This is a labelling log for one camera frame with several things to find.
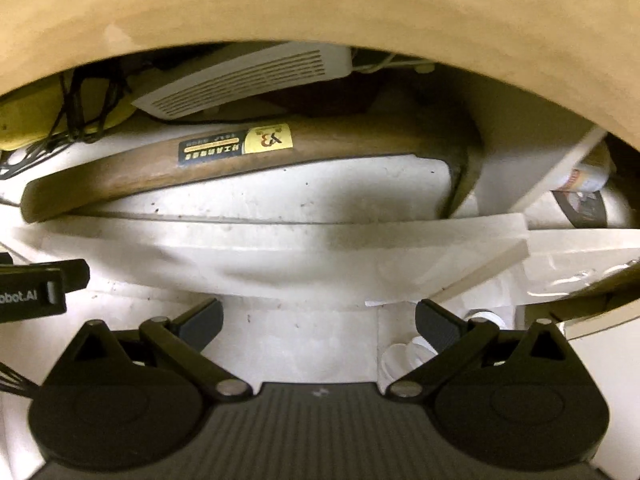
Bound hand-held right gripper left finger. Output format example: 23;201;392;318
65;298;253;402

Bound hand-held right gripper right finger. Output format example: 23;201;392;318
384;299;576;402

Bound white drawer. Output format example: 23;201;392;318
0;42;640;480

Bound white plastic caps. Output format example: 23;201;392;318
379;309;502;388

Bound white paper sheet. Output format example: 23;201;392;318
10;212;531;308

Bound clear plastic bag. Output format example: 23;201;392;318
525;229;640;311

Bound white labelled bottle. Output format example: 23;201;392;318
550;144;614;232

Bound white stick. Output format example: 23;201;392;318
510;127;609;213

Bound white vented plastic device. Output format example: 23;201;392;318
131;42;354;121

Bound wooden desk front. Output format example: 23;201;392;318
0;0;640;155

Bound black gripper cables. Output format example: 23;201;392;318
0;360;42;397

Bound wooden handle hammer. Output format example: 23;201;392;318
20;114;487;224

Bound yellow object with black cables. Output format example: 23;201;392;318
0;59;132;181

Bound white cable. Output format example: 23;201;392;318
350;54;437;74

